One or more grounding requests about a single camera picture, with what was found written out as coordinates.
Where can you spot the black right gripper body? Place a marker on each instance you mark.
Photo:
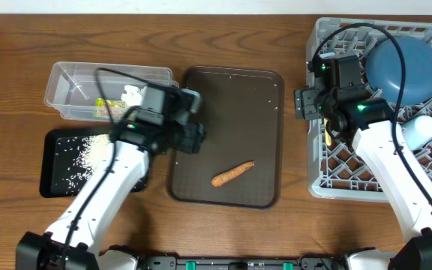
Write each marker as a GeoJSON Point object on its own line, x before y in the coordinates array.
{"type": "Point", "coordinates": [314, 107]}

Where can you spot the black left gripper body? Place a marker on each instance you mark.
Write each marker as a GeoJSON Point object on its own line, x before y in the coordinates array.
{"type": "Point", "coordinates": [182, 139]}

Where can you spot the pale yellow spoon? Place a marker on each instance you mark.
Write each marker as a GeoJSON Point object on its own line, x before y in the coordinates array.
{"type": "Point", "coordinates": [328, 133]}

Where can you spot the orange carrot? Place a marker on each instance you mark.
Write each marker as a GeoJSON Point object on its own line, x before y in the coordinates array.
{"type": "Point", "coordinates": [231, 174]}

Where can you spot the dark blue plate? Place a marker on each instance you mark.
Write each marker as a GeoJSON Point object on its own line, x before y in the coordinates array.
{"type": "Point", "coordinates": [383, 70]}

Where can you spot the light blue cup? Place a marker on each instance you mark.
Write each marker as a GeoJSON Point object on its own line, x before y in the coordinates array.
{"type": "Point", "coordinates": [417, 132]}

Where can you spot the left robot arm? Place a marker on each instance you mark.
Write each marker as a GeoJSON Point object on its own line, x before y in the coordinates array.
{"type": "Point", "coordinates": [75, 240]}

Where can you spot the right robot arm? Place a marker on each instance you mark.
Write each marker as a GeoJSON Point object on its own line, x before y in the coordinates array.
{"type": "Point", "coordinates": [369, 126]}

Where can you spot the clear plastic waste bin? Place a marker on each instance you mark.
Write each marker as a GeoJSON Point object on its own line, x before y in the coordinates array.
{"type": "Point", "coordinates": [72, 88]}

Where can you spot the grey dishwasher rack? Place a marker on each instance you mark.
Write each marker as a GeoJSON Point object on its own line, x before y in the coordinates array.
{"type": "Point", "coordinates": [334, 171]}

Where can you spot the crumpled white tissue in bin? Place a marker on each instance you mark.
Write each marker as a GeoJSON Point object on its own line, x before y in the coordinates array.
{"type": "Point", "coordinates": [133, 95]}

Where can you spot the green yellow snack wrapper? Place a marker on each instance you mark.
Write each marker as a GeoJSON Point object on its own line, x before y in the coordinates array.
{"type": "Point", "coordinates": [116, 107]}

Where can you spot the pile of white rice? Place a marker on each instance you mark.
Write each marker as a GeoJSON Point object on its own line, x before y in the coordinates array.
{"type": "Point", "coordinates": [92, 151]}

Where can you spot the dark brown serving tray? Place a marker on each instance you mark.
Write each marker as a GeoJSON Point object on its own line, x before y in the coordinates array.
{"type": "Point", "coordinates": [242, 114]}

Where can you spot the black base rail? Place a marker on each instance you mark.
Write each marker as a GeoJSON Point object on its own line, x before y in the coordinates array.
{"type": "Point", "coordinates": [238, 263]}

